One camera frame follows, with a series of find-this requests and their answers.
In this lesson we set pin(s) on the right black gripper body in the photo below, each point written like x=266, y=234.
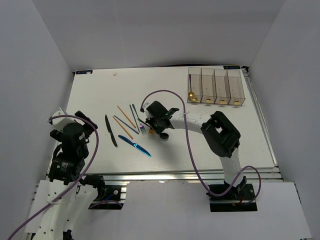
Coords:
x=154, y=123

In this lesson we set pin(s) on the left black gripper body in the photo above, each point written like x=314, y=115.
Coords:
x=56, y=133

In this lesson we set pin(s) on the gold fork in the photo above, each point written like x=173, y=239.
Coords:
x=150, y=132

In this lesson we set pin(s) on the black spoon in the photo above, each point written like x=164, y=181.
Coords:
x=164, y=136

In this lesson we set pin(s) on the iridescent teal fork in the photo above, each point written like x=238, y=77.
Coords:
x=141, y=126

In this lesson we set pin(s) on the black knife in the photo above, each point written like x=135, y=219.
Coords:
x=108, y=126

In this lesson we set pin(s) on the iridescent gold spoon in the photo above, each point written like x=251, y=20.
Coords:
x=191, y=95

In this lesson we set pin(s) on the blue knife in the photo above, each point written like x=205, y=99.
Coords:
x=135, y=145

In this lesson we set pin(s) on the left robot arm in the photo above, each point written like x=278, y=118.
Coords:
x=70, y=192

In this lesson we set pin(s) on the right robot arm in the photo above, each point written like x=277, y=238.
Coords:
x=220, y=134

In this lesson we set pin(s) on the blue chopstick upper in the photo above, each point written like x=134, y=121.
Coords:
x=131, y=109

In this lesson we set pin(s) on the blue chopstick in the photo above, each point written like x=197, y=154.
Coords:
x=126, y=124
x=131, y=109

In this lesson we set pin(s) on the orange chopstick lower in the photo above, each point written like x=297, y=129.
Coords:
x=124, y=129

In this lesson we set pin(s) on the orange chopstick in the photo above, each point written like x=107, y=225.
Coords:
x=124, y=129
x=126, y=116

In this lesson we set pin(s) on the orange chopstick upper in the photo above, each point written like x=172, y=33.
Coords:
x=126, y=116

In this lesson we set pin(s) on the blue chopstick lower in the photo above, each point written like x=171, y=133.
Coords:
x=126, y=124

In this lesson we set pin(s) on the left blue table label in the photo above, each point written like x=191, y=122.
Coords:
x=84, y=72

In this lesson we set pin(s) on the blue table label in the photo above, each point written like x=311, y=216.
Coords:
x=231, y=67
x=84, y=72

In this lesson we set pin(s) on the clear four-compartment organizer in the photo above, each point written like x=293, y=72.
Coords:
x=217, y=86

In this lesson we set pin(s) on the right blue table label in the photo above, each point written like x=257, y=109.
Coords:
x=231, y=67

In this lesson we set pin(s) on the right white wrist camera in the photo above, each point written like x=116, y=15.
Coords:
x=148, y=115

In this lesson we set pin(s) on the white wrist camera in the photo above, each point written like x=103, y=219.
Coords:
x=59, y=123
x=148, y=115

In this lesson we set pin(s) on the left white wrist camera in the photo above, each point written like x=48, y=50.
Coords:
x=59, y=123

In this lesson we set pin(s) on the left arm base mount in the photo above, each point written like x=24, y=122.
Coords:
x=111, y=196

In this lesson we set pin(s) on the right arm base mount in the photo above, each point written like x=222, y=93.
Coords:
x=243, y=202

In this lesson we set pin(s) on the aluminium table frame rail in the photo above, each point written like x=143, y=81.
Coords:
x=266, y=174

